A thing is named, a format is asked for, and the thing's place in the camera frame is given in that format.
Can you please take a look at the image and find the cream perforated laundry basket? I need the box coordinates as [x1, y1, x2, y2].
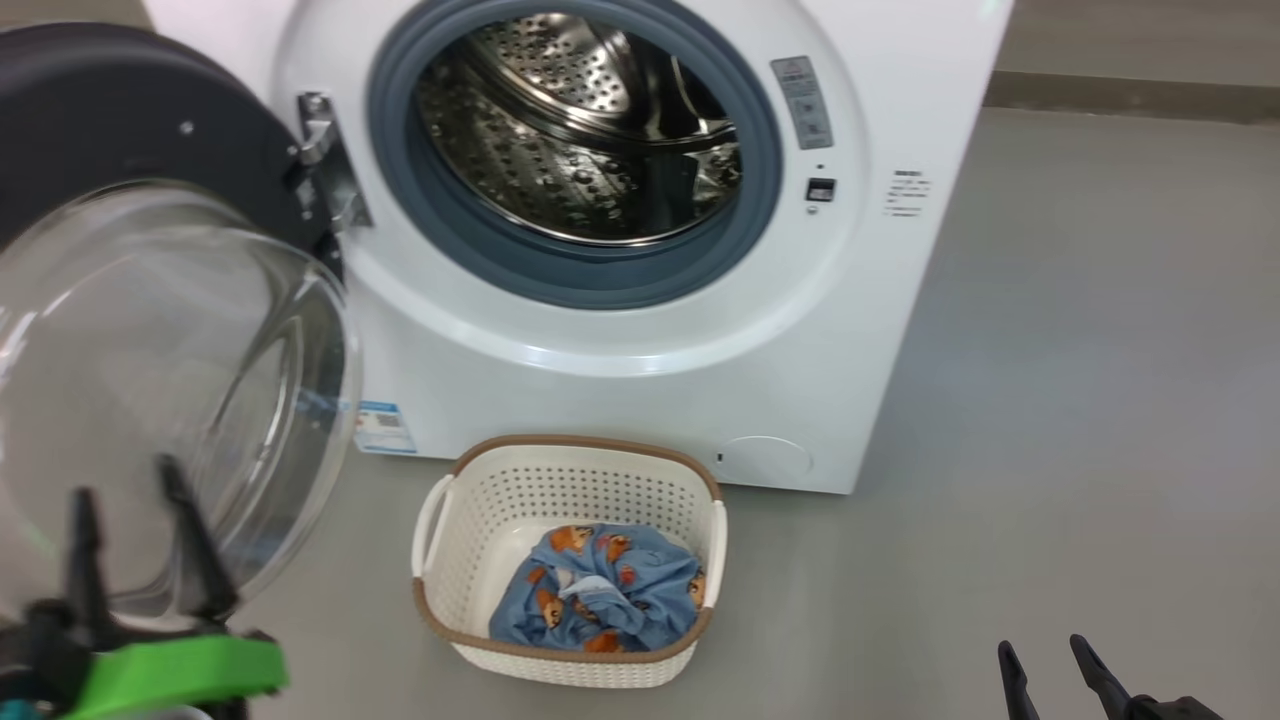
[412, 435, 728, 689]

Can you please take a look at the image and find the blue energy label sticker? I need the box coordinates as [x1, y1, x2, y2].
[352, 402, 418, 456]

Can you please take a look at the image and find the white washing machine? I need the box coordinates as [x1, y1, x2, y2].
[140, 0, 1016, 496]

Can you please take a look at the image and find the grey warning sticker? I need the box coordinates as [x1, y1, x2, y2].
[770, 56, 834, 151]

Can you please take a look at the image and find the washing machine glass door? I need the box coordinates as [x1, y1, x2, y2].
[0, 22, 363, 626]

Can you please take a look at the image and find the grey rubber door gasket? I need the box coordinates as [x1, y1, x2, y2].
[366, 0, 784, 311]

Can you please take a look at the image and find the round white filter cover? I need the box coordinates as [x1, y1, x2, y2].
[722, 435, 813, 486]

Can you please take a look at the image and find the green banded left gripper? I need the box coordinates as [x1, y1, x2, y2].
[60, 455, 291, 720]

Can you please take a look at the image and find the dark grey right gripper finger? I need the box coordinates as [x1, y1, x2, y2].
[1068, 633, 1137, 720]
[997, 640, 1041, 720]

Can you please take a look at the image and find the metal door hinge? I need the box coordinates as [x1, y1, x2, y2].
[290, 92, 373, 236]

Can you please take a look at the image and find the perforated steel washing machine drum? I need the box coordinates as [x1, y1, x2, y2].
[415, 12, 743, 246]

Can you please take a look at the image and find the small printed text label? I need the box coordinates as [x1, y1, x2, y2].
[885, 168, 933, 219]

